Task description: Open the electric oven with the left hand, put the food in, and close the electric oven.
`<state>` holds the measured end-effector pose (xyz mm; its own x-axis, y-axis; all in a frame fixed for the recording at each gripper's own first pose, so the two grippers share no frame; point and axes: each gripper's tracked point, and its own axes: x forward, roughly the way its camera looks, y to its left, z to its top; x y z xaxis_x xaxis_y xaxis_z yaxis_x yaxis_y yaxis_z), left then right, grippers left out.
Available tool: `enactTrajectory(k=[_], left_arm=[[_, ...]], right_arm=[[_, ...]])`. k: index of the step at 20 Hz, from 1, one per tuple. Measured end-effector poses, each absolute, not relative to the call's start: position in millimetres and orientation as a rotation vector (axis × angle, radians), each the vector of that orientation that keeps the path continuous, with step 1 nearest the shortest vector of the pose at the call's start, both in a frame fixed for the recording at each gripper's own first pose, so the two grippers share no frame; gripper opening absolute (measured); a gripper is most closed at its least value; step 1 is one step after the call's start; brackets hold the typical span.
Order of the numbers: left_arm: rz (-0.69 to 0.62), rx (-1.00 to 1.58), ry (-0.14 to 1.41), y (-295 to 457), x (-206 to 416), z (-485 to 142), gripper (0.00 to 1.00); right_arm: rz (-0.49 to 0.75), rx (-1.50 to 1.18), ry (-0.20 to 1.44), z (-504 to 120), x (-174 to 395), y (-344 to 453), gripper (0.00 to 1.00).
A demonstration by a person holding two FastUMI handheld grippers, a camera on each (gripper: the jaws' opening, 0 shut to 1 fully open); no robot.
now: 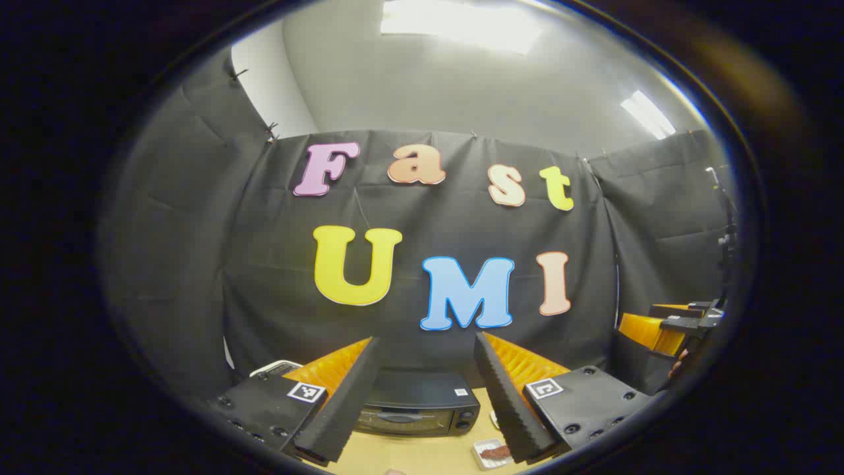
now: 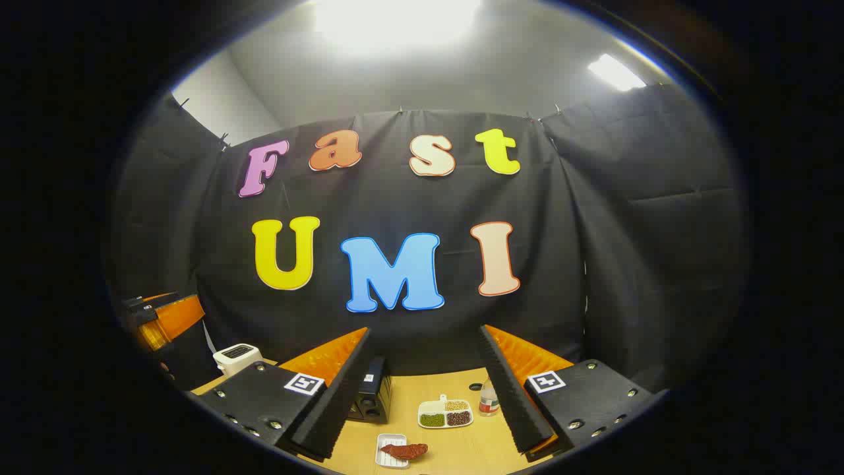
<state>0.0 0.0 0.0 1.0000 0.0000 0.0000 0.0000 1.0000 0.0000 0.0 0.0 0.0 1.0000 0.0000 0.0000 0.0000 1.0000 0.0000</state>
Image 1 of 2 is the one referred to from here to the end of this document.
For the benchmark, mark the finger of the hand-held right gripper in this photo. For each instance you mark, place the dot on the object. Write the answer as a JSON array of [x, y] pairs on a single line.
[[649, 333], [686, 318]]

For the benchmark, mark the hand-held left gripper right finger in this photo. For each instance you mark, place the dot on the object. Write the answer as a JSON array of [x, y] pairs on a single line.
[[504, 402]]

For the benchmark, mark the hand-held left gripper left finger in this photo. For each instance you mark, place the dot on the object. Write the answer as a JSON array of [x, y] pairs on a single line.
[[343, 402]]

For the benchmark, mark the brown roasted sausage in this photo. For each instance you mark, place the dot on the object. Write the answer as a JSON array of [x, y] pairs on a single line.
[[494, 452]]

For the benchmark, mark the black electric oven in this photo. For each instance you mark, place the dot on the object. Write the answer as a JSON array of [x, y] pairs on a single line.
[[422, 390]]

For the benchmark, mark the white divided dish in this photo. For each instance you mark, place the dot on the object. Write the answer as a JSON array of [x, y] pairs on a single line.
[[494, 419]]

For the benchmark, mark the small white ribbed plate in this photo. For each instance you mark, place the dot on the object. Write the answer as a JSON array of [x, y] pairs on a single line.
[[484, 462]]

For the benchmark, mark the white toaster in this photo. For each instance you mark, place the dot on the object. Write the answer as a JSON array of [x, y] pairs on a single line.
[[280, 367]]

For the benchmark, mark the black backdrop cloth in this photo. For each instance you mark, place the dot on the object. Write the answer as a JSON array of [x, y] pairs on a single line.
[[428, 218]]

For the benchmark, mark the large ceiling light panel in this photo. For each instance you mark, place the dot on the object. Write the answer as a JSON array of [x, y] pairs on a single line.
[[461, 23]]

